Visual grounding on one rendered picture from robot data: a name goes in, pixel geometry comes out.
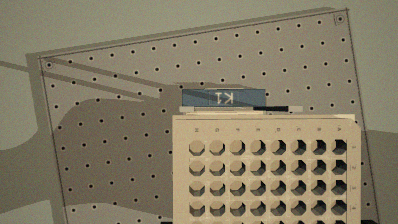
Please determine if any grey perforated base plate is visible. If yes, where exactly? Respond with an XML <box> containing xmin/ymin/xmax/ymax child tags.
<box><xmin>37</xmin><ymin>7</ymin><xmax>382</xmax><ymax>224</ymax></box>

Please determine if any dark grey plate rack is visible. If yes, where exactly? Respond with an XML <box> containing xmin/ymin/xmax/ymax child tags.
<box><xmin>180</xmin><ymin>88</ymin><xmax>303</xmax><ymax>115</ymax></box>

